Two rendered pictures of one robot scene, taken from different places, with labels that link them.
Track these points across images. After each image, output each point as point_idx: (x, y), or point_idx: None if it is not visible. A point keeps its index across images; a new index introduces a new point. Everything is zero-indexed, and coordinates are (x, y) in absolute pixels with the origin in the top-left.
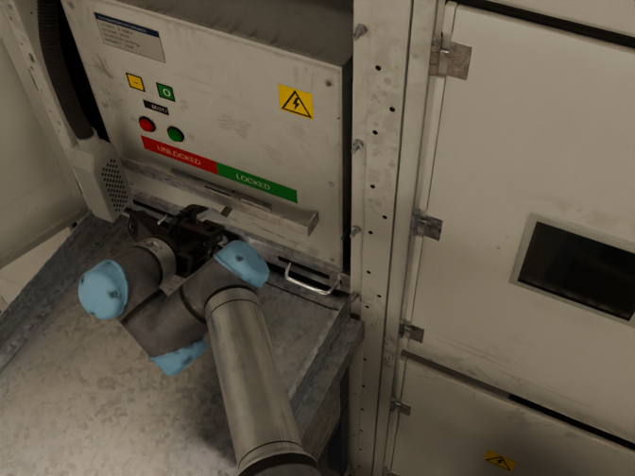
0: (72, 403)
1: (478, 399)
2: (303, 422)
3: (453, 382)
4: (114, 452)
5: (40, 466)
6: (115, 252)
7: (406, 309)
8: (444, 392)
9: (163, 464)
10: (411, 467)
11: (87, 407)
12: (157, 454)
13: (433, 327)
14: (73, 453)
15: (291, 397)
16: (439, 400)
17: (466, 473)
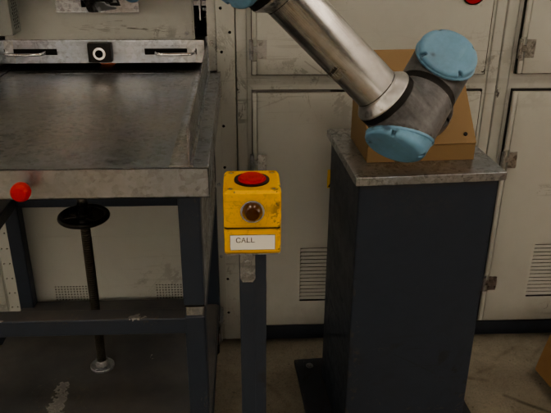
0: (25, 115)
1: (312, 102)
2: (212, 96)
3: (293, 93)
4: (79, 121)
5: (18, 133)
6: (9, 79)
7: (252, 24)
8: (288, 113)
9: (123, 118)
10: (275, 256)
11: (39, 115)
12: (115, 116)
13: (272, 33)
14: (43, 126)
15: (202, 65)
16: (286, 128)
17: (317, 223)
